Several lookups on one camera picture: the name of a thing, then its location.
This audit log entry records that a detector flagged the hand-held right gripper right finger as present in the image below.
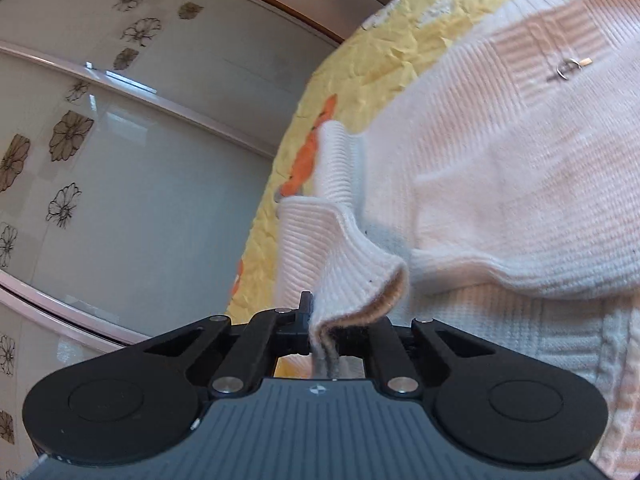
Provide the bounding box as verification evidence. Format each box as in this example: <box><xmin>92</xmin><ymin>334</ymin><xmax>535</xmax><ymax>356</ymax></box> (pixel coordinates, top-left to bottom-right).
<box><xmin>334</xmin><ymin>316</ymin><xmax>502</xmax><ymax>400</ymax></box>

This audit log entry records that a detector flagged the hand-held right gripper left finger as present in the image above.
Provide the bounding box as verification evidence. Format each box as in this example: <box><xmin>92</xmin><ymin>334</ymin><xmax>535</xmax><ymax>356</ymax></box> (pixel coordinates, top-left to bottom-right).
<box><xmin>142</xmin><ymin>291</ymin><xmax>314</xmax><ymax>401</ymax></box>

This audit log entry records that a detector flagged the pale pink knit sweater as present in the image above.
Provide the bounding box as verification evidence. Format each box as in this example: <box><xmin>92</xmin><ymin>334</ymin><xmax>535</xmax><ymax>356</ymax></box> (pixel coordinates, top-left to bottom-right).
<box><xmin>277</xmin><ymin>0</ymin><xmax>640</xmax><ymax>476</ymax></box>

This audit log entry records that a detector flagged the flower print sliding wardrobe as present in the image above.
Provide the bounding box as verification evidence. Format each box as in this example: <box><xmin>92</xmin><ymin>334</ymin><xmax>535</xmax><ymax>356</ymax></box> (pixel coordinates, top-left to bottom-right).
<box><xmin>0</xmin><ymin>0</ymin><xmax>347</xmax><ymax>480</ymax></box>

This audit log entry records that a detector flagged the yellow carrot print blanket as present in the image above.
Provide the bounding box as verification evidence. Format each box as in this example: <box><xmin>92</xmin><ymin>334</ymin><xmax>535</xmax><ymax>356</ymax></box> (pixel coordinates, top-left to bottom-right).
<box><xmin>227</xmin><ymin>0</ymin><xmax>591</xmax><ymax>378</ymax></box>

